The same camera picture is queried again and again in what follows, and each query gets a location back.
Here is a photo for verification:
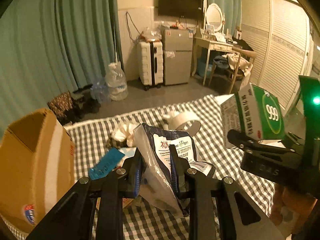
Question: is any patterned brown bag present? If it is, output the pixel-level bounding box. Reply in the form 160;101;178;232
47;92;75;125

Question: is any white louvered wardrobe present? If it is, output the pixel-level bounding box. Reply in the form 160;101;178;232
241;0;313;110

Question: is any oval white vanity mirror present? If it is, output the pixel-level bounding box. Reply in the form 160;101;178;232
206;3;224;32

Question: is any white hard-shell suitcase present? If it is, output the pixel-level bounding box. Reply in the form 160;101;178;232
137;41;164;91

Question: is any green white medicine box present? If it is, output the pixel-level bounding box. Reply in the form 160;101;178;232
220;83;285;148

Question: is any dark tissue paper pack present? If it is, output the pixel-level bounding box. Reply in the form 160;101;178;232
133;123;216;217

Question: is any white tape roll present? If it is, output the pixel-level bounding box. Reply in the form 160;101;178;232
168;112;201;137

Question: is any blue card packet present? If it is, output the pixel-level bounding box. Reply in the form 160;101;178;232
88;147;125;180

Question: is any small silver fridge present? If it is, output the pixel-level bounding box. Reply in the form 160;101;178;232
161;27;193;86

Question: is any brown cardboard box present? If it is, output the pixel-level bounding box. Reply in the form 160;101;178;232
1;108;75;233

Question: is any white dressing table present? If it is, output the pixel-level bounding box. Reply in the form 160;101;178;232
191;36;242;86

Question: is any black wall television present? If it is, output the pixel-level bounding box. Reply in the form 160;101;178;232
158;0;203;21

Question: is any large clear water jug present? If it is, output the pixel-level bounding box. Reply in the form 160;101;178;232
105;61;128;101

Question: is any wooden chair with clothes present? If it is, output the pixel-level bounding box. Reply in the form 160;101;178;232
208;47;257;94

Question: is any large green curtain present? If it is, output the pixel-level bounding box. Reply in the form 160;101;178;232
1;0;123;131

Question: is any pack of water bottles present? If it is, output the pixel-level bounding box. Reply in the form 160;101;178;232
90;77;111;104

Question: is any person's hand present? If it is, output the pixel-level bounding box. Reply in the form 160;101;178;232
270;184;317;234

